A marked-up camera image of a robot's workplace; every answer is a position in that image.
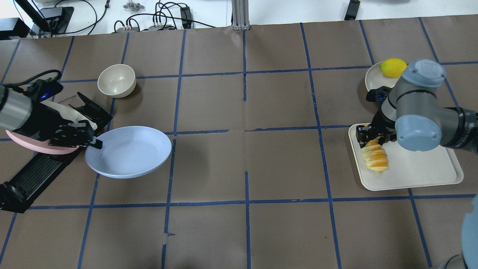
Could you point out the pink plate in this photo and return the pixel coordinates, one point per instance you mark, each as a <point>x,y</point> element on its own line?
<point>39,146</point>

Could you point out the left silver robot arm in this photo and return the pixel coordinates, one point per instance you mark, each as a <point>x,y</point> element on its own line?
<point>16,108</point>

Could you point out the blue plate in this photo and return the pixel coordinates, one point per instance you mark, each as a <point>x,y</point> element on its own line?
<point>129,152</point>

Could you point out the yellow sliced bread loaf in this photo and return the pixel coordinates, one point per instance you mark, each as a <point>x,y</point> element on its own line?
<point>375,156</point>

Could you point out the yellow lemon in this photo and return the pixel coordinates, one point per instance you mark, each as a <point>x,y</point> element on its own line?
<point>393,67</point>

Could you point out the cream round plate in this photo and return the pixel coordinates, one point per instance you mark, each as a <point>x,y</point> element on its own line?
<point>374,78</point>

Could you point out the cream plate in rack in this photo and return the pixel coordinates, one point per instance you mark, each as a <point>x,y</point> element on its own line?
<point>69,113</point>

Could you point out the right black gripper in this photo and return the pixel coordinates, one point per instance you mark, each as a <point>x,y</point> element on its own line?
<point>379,124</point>

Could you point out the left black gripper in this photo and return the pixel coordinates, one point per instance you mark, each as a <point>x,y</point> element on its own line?
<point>38,118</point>

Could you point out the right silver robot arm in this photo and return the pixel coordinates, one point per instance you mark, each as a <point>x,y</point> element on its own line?
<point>411,140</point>

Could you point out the black dish rack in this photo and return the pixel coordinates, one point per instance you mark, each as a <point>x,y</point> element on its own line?
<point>20,192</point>

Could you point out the cream rectangular tray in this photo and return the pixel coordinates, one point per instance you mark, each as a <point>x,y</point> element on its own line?
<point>408,169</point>

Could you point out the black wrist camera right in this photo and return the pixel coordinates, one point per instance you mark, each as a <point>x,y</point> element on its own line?
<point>378,95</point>

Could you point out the cream bowl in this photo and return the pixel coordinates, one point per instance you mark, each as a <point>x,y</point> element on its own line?
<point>117,81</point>

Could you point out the aluminium frame post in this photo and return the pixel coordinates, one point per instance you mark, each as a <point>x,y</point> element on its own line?
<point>240,15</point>

